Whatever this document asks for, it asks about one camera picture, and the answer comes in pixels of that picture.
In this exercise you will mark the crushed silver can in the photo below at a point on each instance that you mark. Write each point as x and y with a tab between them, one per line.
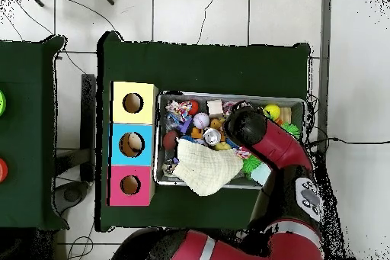
211	136

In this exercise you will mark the wooden box with three holes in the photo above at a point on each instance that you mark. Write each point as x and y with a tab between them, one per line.
143	193

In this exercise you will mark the red orange ball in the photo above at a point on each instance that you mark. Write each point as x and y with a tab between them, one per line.
194	107

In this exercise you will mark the dark green table cloth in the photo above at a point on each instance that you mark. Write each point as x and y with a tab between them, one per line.
24	138
198	68

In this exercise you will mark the white baseball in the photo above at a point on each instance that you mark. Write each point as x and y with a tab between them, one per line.
201	120

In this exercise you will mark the crumpled colourful paper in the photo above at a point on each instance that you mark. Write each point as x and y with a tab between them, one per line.
179	110

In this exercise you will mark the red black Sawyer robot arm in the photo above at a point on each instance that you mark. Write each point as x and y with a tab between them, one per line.
274	147

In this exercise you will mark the green ball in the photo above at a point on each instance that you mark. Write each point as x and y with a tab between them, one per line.
1	103

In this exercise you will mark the plain wooden cube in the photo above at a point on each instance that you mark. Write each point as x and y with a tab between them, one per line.
215	107

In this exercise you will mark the shallow mesh bin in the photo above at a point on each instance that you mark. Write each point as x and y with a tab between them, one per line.
195	183

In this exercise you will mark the cream waffle cloth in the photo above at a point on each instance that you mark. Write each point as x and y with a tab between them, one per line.
204	165

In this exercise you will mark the yellow ball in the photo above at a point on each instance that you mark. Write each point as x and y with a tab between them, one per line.
272	111

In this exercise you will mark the mint green cloth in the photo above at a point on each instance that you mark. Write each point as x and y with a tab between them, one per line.
260	174

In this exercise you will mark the large green spiky eyed toy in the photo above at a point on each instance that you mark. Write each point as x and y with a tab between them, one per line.
291	129

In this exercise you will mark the black upright panel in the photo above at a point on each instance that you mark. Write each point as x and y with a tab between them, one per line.
88	119

